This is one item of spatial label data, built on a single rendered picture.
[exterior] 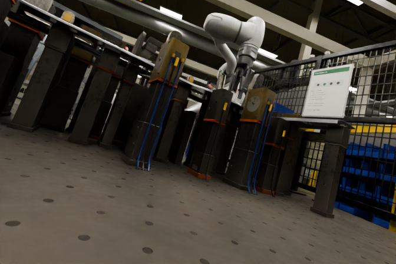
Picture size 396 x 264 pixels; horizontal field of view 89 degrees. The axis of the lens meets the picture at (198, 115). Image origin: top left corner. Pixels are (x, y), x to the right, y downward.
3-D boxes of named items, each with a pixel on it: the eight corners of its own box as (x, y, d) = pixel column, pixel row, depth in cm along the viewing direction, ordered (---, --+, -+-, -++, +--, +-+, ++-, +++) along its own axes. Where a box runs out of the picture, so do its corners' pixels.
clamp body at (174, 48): (128, 169, 45) (175, 32, 50) (119, 158, 55) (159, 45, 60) (155, 174, 49) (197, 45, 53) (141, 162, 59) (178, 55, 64)
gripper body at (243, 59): (234, 58, 98) (229, 75, 97) (247, 53, 91) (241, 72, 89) (244, 65, 102) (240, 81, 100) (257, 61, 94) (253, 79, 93)
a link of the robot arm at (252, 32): (254, 56, 103) (230, 48, 102) (262, 29, 105) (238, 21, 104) (264, 47, 92) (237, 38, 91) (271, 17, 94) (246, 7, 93)
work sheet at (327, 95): (343, 118, 103) (354, 63, 108) (301, 116, 123) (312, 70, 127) (345, 119, 104) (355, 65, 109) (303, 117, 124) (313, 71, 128)
